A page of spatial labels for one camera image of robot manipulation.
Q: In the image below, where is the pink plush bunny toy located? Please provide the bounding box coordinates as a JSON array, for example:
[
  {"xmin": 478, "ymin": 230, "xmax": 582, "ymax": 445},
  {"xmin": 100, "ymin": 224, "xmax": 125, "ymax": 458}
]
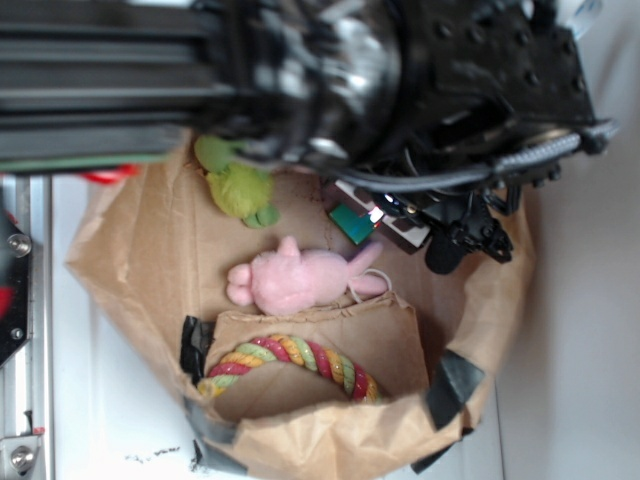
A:
[{"xmin": 226, "ymin": 236, "xmax": 388, "ymax": 316}]

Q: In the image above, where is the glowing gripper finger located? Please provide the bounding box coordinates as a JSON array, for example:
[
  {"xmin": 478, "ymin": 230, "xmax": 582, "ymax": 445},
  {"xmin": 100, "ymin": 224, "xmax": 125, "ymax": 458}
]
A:
[{"xmin": 332, "ymin": 180, "xmax": 429, "ymax": 254}]

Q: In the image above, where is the brown paper bag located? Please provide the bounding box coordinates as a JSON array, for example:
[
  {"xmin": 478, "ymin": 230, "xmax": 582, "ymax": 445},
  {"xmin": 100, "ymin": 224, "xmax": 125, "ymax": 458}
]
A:
[{"xmin": 67, "ymin": 147, "xmax": 535, "ymax": 479}]

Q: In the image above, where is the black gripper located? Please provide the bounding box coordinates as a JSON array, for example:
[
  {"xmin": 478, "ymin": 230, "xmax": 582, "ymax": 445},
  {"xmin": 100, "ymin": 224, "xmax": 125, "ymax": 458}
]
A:
[{"xmin": 400, "ymin": 1, "xmax": 600, "ymax": 274}]

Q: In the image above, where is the green rectangular block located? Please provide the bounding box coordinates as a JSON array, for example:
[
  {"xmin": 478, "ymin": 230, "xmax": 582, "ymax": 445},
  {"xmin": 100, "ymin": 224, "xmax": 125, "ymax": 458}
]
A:
[{"xmin": 329, "ymin": 204, "xmax": 376, "ymax": 245}]

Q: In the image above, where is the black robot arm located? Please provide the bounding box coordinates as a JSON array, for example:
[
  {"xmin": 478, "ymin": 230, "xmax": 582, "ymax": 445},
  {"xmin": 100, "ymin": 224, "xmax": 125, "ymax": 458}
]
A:
[{"xmin": 1, "ymin": 1, "xmax": 615, "ymax": 274}]

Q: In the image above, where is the multicolour rope ring toy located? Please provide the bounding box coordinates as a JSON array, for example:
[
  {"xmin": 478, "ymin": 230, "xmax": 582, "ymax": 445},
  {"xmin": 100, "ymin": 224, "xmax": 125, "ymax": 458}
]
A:
[{"xmin": 196, "ymin": 334, "xmax": 383, "ymax": 404}]

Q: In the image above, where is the aluminium frame rail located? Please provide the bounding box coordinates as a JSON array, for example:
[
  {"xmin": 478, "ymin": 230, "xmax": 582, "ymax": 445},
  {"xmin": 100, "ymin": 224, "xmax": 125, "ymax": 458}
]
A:
[{"xmin": 1, "ymin": 174, "xmax": 55, "ymax": 479}]

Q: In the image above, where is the white flat ribbon cable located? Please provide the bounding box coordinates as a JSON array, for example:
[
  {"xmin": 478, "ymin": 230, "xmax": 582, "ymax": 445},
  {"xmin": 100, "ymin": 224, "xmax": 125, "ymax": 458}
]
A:
[{"xmin": 562, "ymin": 0, "xmax": 604, "ymax": 39}]

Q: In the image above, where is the green plush frog toy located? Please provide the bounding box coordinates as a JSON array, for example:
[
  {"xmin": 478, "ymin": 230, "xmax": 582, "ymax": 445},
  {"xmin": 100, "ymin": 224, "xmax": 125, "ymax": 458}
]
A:
[{"xmin": 193, "ymin": 135, "xmax": 280, "ymax": 229}]

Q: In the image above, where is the black mounting bracket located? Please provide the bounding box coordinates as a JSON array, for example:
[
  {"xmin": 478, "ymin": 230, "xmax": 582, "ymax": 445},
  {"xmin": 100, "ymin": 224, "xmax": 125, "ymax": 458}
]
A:
[{"xmin": 1, "ymin": 210, "xmax": 32, "ymax": 366}]

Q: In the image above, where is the red cable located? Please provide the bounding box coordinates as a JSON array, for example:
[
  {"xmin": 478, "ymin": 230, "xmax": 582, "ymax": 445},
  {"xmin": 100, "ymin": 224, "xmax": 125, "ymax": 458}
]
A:
[{"xmin": 82, "ymin": 163, "xmax": 139, "ymax": 186}]

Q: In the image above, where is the grey braided cable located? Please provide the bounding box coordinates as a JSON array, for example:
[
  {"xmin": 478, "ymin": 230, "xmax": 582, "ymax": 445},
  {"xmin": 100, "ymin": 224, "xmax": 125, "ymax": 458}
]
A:
[{"xmin": 319, "ymin": 118, "xmax": 619, "ymax": 195}]

